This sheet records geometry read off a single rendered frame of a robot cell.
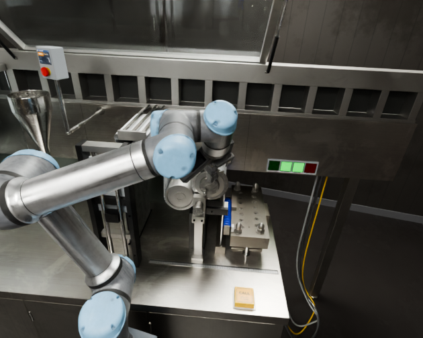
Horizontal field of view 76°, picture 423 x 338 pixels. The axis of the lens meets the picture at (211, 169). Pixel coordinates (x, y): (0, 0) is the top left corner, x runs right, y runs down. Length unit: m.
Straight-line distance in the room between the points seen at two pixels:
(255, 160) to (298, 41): 1.67
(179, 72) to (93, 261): 0.82
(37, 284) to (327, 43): 2.67
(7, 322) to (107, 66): 1.17
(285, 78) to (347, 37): 1.64
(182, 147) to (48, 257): 1.03
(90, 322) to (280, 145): 1.02
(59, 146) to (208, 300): 1.06
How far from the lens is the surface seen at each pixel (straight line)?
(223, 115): 0.60
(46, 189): 0.58
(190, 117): 0.61
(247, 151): 1.35
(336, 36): 2.85
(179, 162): 0.47
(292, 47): 2.83
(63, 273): 1.30
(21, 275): 1.36
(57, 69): 1.09
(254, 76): 1.25
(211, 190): 1.05
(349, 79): 1.34
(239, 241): 1.18
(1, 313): 1.53
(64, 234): 0.81
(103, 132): 1.46
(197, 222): 1.09
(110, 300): 0.86
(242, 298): 1.10
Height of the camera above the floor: 1.81
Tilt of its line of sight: 29 degrees down
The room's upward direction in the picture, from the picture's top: 3 degrees clockwise
